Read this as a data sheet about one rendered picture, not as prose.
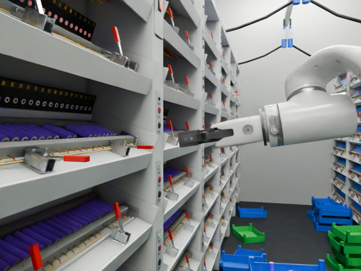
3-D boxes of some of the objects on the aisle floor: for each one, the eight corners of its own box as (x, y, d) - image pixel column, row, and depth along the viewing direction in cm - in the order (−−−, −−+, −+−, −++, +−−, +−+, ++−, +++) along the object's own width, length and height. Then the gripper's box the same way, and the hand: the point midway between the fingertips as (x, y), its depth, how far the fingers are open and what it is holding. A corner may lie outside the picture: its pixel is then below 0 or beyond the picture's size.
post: (203, 320, 165) (204, -26, 161) (200, 332, 156) (201, -36, 152) (167, 315, 170) (167, -22, 166) (161, 325, 161) (161, -30, 157)
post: (163, 455, 97) (163, -138, 93) (153, 488, 88) (152, -167, 84) (105, 439, 102) (101, -124, 98) (89, 469, 93) (85, -150, 89)
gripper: (265, 109, 70) (187, 122, 75) (266, 105, 55) (166, 122, 59) (271, 142, 70) (192, 153, 75) (272, 148, 55) (173, 161, 59)
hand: (189, 138), depth 67 cm, fingers open, 3 cm apart
